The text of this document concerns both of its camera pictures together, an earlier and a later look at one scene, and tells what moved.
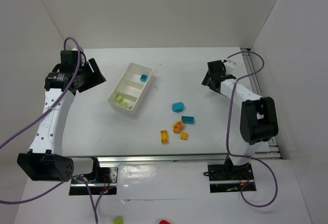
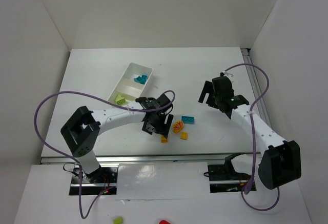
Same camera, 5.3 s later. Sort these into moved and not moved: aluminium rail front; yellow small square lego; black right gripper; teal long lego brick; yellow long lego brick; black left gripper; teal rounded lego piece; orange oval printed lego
Moved: black right gripper; teal rounded lego piece; black left gripper
Not moved: teal long lego brick; aluminium rail front; yellow small square lego; orange oval printed lego; yellow long lego brick
